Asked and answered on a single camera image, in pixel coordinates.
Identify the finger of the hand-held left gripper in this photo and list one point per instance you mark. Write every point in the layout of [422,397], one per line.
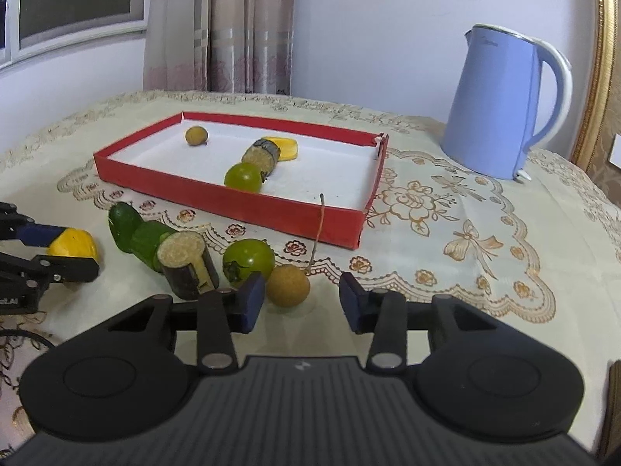
[34,234]
[73,270]

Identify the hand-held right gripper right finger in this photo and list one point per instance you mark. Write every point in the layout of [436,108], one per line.
[350,301]

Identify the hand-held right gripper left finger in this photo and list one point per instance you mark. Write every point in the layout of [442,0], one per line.
[252,301]

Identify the yellow fruit piece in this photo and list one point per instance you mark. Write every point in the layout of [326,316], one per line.
[288,149]
[73,242]

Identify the brown longan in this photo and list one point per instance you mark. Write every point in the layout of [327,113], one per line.
[287,285]
[196,136]

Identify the green tomato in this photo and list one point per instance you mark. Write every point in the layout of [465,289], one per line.
[244,177]
[250,257]

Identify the rounded green cucumber end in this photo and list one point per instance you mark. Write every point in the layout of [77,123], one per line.
[121,225]

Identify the large dark sugarcane piece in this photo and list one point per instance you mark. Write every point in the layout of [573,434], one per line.
[184,262]

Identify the cut green cucumber segment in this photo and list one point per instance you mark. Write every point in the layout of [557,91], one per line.
[148,245]

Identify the red cardboard box tray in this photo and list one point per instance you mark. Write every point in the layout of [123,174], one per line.
[218,194]

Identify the small dark sugarcane piece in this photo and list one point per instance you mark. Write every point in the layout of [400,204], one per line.
[259,155]

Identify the thin brown twig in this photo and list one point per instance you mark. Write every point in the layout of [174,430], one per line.
[320,223]

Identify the light blue electric kettle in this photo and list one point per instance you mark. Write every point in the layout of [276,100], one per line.
[485,107]

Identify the pink floral curtain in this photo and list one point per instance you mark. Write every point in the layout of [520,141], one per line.
[218,24]

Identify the dark brown object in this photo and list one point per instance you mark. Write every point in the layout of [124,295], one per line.
[613,407]

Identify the white wall switch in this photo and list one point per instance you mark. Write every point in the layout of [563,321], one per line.
[616,148]

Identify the gold ornate frame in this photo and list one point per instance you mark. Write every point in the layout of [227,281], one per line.
[599,58]

